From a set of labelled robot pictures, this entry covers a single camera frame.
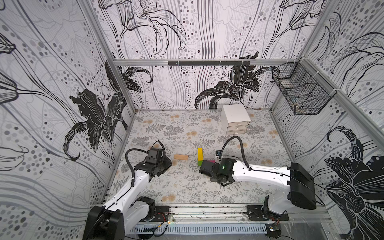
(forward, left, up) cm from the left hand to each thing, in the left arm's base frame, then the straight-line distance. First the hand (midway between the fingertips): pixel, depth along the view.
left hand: (173, 165), depth 85 cm
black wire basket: (+39, -78, +28) cm, 92 cm away
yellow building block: (+9, -16, -3) cm, 19 cm away
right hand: (-5, -25, +2) cm, 25 cm away
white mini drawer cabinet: (+29, -38, +10) cm, 48 cm away
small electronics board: (-28, -52, -4) cm, 59 cm away
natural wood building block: (+8, -4, -5) cm, 10 cm away
